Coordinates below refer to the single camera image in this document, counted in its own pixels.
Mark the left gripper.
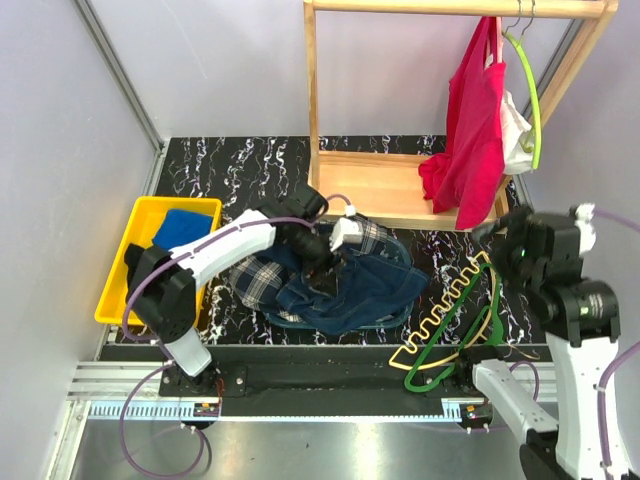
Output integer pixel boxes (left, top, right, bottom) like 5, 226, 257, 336
284, 223, 346, 299

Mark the blue denim garment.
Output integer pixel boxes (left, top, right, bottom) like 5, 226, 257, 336
229, 237, 430, 335

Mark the navy plaid skirt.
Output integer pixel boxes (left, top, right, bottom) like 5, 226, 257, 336
229, 215, 391, 328

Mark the pink red t-shirt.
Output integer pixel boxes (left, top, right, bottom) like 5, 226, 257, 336
418, 17, 506, 230

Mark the cream wavy skirt hanger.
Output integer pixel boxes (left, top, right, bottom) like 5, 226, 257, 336
388, 251, 542, 373

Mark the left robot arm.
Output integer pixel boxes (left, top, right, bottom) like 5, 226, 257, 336
121, 185, 361, 396

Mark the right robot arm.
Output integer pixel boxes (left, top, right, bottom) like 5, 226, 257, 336
453, 203, 639, 479

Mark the lime green hanger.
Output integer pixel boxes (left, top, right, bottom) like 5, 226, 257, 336
502, 1, 542, 171

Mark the white garment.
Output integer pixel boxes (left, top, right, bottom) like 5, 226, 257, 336
500, 90, 534, 175

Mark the wooden clothes rack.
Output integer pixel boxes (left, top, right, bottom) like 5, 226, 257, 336
303, 1, 618, 231

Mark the clear blue plastic tub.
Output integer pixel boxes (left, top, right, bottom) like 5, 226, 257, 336
265, 236, 429, 335

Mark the blue folded cloth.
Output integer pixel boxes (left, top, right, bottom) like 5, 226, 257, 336
152, 209, 213, 250

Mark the yellow plastic bin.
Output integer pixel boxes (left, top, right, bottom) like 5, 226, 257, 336
94, 196, 223, 326

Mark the black folded cloth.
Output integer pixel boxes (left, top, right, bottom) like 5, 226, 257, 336
124, 243, 151, 289

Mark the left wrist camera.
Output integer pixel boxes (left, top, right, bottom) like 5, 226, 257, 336
329, 217, 364, 252

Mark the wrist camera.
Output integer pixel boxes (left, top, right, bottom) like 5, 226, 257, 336
574, 203, 596, 242
329, 217, 364, 252

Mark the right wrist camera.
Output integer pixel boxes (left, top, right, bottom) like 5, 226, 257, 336
574, 203, 596, 242

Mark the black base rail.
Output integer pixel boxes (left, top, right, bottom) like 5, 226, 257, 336
159, 345, 481, 419

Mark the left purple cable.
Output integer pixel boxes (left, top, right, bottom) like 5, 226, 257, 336
117, 193, 356, 480

